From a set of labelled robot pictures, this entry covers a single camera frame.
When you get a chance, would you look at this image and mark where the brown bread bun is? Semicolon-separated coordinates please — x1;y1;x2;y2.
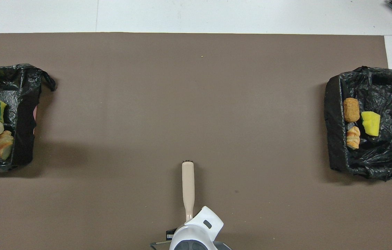
343;98;360;123

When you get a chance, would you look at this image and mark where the brown table mat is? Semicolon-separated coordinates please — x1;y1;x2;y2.
0;32;392;250

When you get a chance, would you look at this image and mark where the small striped bread roll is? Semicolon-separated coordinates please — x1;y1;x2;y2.
346;126;361;150

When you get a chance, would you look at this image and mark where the wavy yellow green sponge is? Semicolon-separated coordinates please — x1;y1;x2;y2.
361;111;381;137

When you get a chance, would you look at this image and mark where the striped croissant bread piece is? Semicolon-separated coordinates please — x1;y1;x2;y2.
0;131;14;160

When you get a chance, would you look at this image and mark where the black bag lined bin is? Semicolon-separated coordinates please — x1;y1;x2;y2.
324;66;392;182
0;64;56;171

